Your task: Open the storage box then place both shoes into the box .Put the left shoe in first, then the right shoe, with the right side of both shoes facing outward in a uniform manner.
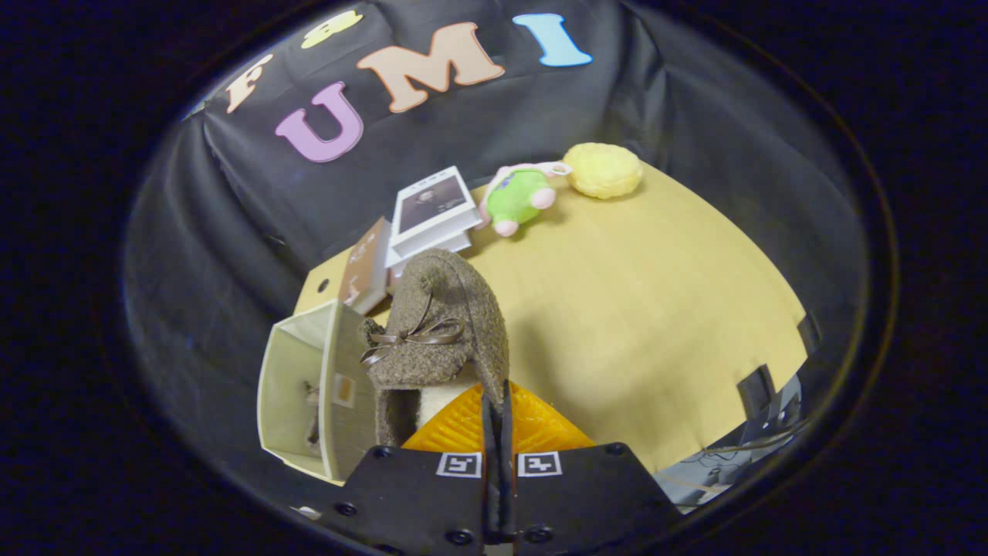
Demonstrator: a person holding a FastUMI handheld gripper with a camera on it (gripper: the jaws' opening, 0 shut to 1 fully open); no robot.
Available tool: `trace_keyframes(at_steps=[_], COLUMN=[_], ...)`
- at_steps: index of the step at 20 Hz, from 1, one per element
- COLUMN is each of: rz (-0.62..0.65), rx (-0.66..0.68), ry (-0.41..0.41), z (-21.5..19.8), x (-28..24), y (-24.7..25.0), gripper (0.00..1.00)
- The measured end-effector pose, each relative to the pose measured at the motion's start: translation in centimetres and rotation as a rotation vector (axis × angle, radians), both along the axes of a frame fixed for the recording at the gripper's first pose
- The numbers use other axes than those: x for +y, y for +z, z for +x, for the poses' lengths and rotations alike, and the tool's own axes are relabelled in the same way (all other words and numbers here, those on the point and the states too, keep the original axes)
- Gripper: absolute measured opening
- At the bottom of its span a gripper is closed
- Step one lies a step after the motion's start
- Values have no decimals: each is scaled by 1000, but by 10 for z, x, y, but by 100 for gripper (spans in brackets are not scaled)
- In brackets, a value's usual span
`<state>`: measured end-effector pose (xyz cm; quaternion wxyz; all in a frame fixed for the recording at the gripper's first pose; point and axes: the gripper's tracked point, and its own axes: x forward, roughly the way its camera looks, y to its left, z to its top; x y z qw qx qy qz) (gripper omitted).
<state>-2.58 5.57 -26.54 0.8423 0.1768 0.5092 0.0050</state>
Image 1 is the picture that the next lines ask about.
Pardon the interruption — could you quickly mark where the brown fuzzy shoe with bow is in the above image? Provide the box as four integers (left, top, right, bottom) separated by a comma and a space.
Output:
303, 381, 322, 455
359, 249, 510, 449

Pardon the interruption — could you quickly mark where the green and pink plush toy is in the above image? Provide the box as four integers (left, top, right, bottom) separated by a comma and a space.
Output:
477, 162, 572, 237

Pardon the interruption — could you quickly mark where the brown book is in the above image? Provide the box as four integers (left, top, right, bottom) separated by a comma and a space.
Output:
337, 218, 394, 316

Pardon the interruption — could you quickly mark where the plain white book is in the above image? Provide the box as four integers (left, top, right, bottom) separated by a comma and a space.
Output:
384, 232, 473, 276

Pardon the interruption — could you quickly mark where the white book with portrait cover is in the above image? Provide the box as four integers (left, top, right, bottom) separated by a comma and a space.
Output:
390, 166, 483, 259

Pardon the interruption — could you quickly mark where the grey fabric storage box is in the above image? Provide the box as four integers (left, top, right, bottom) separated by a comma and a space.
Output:
257, 300, 379, 486

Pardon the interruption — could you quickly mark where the yellow fluffy plush ball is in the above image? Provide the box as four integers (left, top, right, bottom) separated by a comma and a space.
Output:
562, 143, 644, 200

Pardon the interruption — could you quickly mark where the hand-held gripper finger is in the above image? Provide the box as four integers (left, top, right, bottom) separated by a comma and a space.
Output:
500, 381, 682, 555
330, 385, 500, 555

